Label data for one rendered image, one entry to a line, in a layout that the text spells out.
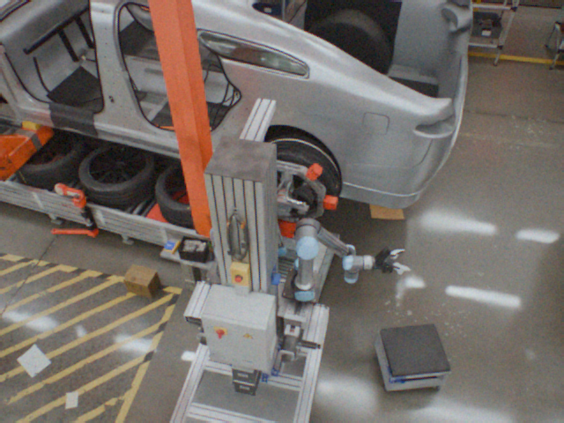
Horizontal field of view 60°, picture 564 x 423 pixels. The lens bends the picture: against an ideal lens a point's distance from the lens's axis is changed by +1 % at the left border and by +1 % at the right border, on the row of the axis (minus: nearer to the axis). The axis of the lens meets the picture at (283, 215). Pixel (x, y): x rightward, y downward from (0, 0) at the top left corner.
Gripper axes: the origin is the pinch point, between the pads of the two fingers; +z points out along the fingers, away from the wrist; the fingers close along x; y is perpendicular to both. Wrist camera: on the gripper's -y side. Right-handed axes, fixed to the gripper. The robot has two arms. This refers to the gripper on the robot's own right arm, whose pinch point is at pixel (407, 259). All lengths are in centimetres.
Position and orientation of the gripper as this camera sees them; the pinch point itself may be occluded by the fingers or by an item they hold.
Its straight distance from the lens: 278.0
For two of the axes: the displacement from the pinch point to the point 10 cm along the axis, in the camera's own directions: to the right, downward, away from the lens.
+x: 0.2, 6.4, -7.7
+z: 10.0, -0.1, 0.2
